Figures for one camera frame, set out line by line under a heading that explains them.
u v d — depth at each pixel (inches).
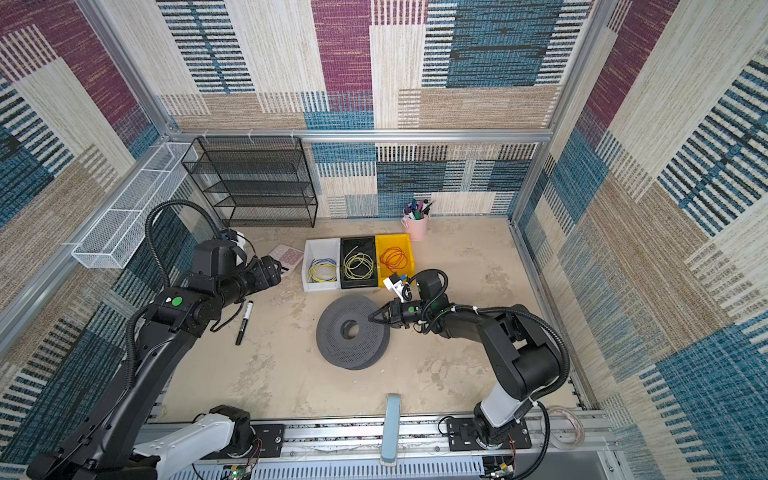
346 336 33.9
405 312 30.6
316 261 41.4
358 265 39.1
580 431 28.7
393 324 30.1
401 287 32.7
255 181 43.0
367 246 46.7
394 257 42.6
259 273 25.1
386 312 32.0
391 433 28.7
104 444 14.7
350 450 28.7
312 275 39.1
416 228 43.4
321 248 41.7
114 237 28.1
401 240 41.7
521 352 18.4
